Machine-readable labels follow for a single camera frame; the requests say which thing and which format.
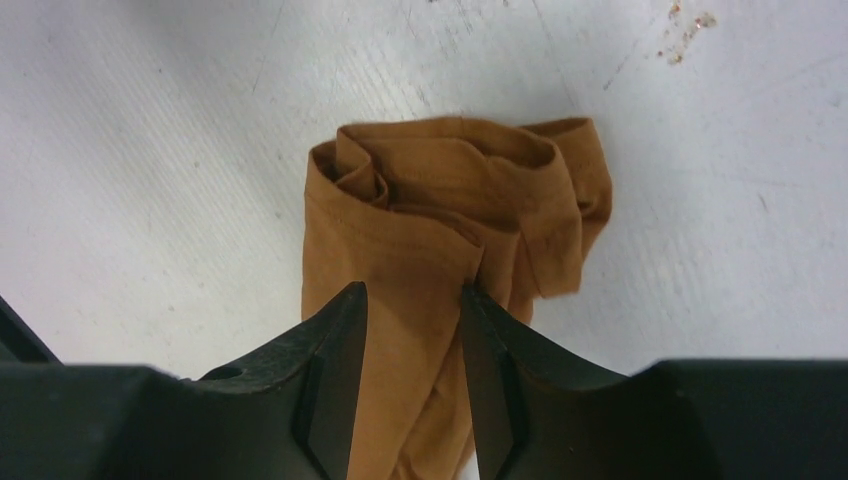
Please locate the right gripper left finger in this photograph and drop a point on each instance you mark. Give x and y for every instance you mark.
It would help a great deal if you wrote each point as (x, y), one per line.
(286, 410)

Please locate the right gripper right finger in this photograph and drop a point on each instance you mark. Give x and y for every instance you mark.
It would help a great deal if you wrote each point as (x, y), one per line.
(542, 412)

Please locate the brown underwear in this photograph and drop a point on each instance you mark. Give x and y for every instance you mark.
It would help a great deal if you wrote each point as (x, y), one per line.
(417, 210)

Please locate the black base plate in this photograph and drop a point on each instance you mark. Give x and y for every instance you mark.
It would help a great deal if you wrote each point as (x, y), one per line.
(19, 343)

